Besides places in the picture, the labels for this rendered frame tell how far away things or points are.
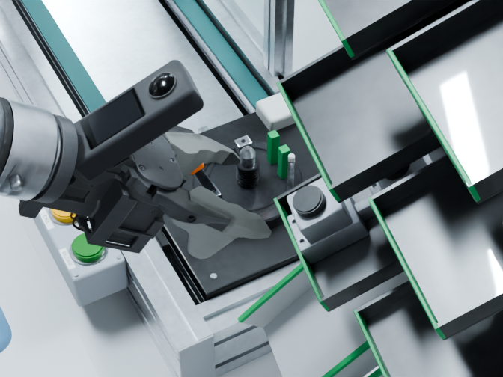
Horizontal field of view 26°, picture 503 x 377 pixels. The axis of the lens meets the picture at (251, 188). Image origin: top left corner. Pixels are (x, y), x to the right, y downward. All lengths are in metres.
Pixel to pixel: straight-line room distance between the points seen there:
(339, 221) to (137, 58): 0.72
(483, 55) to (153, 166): 0.29
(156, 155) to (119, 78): 0.72
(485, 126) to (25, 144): 0.34
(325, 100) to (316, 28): 0.83
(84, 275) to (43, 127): 0.52
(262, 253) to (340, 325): 0.20
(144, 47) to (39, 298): 0.44
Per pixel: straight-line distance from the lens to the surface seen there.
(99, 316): 1.43
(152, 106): 0.86
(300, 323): 1.21
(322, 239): 1.02
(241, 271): 1.32
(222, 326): 1.29
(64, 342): 1.41
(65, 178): 0.86
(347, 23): 0.80
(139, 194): 0.89
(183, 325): 1.30
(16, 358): 1.41
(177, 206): 0.89
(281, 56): 1.53
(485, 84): 0.75
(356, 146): 0.92
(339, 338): 1.17
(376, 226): 1.05
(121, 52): 1.67
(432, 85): 0.76
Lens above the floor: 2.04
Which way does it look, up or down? 50 degrees down
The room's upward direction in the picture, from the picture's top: straight up
